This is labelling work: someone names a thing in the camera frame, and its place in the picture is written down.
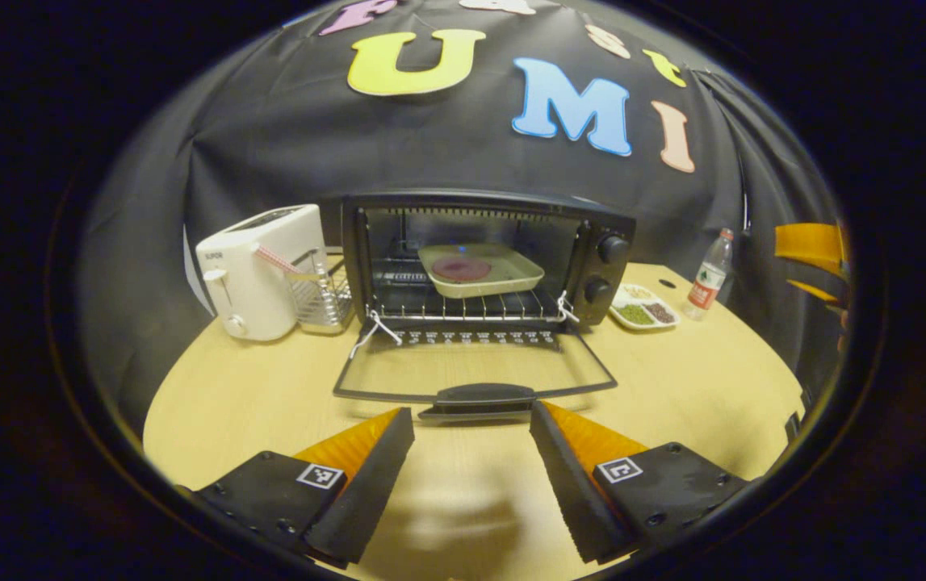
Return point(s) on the striped pink straw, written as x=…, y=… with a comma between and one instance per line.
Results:
x=277, y=259

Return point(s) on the white toaster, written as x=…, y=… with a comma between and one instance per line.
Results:
x=257, y=282

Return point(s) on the pink round food slice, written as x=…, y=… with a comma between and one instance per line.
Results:
x=461, y=269

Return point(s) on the white divided dish of beans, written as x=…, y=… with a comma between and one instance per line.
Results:
x=644, y=311

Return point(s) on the black electric oven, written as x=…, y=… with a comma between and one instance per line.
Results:
x=608, y=282

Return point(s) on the cream square plate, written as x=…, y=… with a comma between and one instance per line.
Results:
x=511, y=278

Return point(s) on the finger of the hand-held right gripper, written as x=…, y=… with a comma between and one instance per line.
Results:
x=822, y=292
x=810, y=242

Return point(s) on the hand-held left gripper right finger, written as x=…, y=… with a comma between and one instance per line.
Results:
x=571, y=492

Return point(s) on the clear water bottle red label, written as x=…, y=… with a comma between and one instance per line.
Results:
x=706, y=282

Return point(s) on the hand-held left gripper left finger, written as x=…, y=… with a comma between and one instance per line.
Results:
x=370, y=492

